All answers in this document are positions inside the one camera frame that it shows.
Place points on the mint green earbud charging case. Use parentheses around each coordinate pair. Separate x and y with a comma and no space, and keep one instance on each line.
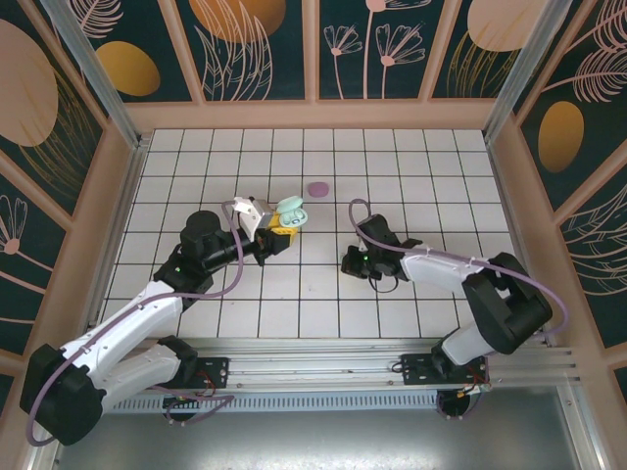
(289,203)

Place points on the pink earbud charging case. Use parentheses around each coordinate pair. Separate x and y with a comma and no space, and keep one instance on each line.
(317,189)

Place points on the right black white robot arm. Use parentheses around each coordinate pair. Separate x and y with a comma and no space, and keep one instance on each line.
(436,267)

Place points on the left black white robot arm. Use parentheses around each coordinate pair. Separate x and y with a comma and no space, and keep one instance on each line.
(127,323)

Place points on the grey metal sheet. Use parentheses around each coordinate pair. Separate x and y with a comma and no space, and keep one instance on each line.
(313,440)

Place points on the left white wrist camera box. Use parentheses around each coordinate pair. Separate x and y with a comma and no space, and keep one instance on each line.
(243,205)

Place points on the aluminium side rail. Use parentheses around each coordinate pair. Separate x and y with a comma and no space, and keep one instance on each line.
(507,196)
(127,196)

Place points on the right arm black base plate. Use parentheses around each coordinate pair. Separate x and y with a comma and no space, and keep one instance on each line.
(416,367)

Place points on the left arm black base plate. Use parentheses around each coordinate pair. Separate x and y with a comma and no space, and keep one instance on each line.
(215,369)

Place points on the aluminium mounting rail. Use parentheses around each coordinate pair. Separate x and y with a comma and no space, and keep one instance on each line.
(313,364)

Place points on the aluminium corner post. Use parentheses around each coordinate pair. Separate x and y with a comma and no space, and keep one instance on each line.
(98,76)
(525,73)

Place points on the aluminium frame bar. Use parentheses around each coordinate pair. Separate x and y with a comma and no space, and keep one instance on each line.
(583,431)
(49,460)

